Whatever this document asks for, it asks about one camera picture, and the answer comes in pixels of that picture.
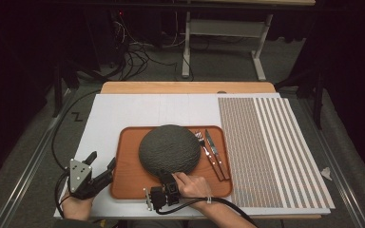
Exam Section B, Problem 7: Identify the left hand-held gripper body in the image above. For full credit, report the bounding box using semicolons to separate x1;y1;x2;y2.
66;158;114;200

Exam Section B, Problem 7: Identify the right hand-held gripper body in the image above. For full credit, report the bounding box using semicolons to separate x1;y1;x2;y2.
144;180;182;212

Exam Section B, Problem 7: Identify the hand-held gripper cable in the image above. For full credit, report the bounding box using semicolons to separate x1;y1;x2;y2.
54;167;72;219
155;197;258;228

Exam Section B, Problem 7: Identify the fork with wooden handle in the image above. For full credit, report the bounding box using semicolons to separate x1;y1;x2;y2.
194;130;226;182

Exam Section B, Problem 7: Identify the bundle of cables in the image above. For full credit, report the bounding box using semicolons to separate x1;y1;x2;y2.
107;18;194;82

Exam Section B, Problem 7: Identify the left hand-held gripper cable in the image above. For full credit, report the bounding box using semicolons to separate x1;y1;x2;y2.
54;167;72;219

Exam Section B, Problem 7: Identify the right hand-held gripper cable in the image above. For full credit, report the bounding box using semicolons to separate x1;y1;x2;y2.
155;197;258;228

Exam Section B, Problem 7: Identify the black metal stand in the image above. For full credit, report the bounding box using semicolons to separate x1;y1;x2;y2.
51;60;80;118
274;67;326;130

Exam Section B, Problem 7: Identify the white metal desk frame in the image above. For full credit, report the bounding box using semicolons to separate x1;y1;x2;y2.
181;10;274;82

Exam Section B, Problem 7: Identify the white board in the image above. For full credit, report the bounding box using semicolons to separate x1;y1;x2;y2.
53;92;332;219

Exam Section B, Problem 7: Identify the long black floor cable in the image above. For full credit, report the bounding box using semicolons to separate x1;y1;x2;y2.
50;89;101;175

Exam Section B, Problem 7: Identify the brown wooden tray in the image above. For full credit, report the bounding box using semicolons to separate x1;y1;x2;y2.
109;124;234;200

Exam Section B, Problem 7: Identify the person's left hand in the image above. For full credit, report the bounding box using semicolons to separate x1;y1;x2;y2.
60;191;94;221

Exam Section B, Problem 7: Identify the striped placemat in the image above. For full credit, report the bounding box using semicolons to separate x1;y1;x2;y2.
218;96;336;210

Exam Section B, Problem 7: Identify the knife with wooden handle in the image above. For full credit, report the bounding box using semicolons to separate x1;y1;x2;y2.
204;128;231;181

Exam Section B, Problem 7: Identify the person's right hand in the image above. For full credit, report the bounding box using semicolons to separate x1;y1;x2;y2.
171;171;213;207

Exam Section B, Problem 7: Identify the small white scrap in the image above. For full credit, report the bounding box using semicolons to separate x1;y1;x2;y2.
320;166;333;181

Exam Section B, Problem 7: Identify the metal floor rail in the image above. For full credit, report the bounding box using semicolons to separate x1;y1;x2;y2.
0;88;77;228
298;98;365;228

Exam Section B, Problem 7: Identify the dark grey textured plate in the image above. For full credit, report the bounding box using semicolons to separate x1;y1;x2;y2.
138;123;202;178

